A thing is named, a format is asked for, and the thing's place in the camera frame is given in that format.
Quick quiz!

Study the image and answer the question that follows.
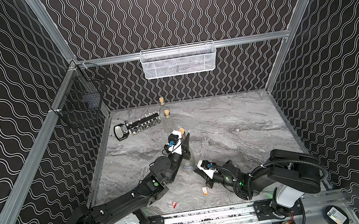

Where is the tall clear corked bottle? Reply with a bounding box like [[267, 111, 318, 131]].
[[179, 128, 195, 173]]

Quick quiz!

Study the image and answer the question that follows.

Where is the short clear corked bottle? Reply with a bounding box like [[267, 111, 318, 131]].
[[159, 97, 169, 117]]

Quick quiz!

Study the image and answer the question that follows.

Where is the clear bottle with orange label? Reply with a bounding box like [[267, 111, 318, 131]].
[[163, 109, 177, 135]]

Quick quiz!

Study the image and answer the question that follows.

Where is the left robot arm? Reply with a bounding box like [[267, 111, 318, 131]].
[[65, 132, 190, 224]]

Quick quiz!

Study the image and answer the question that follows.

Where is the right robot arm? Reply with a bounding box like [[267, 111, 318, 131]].
[[194, 149, 329, 219]]

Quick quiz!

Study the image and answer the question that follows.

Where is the black round device with label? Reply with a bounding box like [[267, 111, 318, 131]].
[[323, 206, 350, 224]]

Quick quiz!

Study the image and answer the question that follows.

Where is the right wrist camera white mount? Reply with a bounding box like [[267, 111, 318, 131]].
[[197, 160, 216, 179]]

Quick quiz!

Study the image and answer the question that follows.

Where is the metal base rail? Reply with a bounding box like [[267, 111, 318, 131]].
[[149, 190, 347, 224]]

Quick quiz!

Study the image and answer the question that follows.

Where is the white wire mesh basket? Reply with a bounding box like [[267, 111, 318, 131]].
[[139, 41, 217, 80]]

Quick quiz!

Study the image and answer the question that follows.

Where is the black wire basket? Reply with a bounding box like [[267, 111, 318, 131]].
[[54, 60, 110, 130]]

